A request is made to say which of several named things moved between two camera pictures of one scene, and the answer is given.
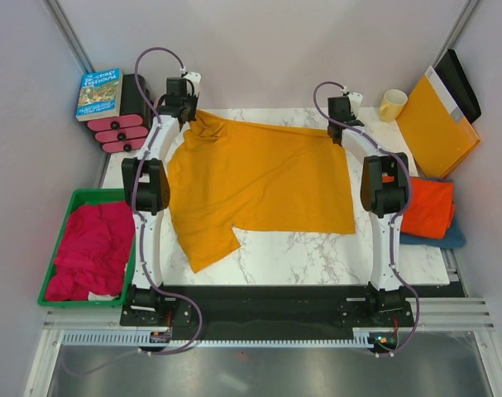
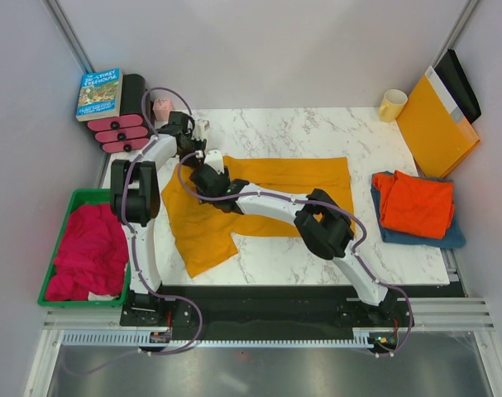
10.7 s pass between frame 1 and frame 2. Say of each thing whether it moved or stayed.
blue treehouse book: stayed
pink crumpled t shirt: stayed
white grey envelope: stayed
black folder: stayed
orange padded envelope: stayed
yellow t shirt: moved
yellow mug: stayed
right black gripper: moved
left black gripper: moved
